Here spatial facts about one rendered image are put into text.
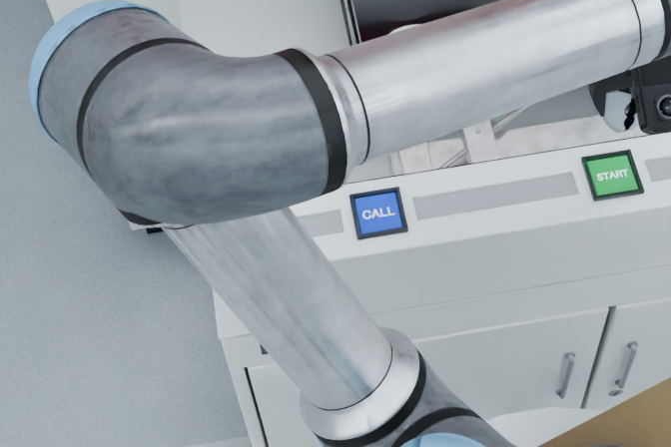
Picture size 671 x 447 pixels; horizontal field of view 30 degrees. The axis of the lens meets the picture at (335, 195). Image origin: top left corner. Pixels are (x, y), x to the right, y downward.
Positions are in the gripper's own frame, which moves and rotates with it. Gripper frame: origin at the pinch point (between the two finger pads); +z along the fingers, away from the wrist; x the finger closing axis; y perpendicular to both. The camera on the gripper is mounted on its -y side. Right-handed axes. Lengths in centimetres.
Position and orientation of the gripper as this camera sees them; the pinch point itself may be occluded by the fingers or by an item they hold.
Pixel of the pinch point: (624, 129)
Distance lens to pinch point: 132.7
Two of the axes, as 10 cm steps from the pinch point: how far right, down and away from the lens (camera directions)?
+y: -1.7, -8.3, 5.3
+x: -9.8, 1.8, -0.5
